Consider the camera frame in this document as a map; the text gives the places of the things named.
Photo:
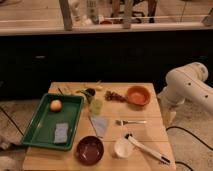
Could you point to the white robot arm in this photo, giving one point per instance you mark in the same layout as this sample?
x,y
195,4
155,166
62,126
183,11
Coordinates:
x,y
186,82

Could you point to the grey cloth piece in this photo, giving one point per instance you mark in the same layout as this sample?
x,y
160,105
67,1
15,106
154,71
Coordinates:
x,y
100,125

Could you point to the brown dried cluster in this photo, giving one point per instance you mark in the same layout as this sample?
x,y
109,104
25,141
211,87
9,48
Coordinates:
x,y
113,96

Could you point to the green plastic tray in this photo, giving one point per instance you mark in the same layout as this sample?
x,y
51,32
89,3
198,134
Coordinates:
x,y
41,129

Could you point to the grey sponge in tray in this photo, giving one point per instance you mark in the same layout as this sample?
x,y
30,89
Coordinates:
x,y
61,131

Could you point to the dark green vegetable toy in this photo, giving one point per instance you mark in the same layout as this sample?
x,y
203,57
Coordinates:
x,y
89,94

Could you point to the yellow toy food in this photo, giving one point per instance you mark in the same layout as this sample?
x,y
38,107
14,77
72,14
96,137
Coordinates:
x,y
96,86

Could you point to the purple bowl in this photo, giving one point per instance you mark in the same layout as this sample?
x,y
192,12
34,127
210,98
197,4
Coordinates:
x,y
90,150

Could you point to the orange bowl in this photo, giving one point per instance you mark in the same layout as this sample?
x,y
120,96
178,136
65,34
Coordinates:
x,y
138,95

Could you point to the light green cup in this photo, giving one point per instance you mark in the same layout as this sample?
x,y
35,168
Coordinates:
x,y
95,106

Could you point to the white cup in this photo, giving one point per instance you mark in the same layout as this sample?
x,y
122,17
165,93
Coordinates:
x,y
123,148

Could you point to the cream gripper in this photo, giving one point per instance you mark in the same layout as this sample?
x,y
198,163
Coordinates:
x,y
169,116

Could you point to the orange ball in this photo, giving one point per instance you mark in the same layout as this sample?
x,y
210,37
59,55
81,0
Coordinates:
x,y
55,105

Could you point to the wooden table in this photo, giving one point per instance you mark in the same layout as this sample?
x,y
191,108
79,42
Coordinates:
x,y
115,120

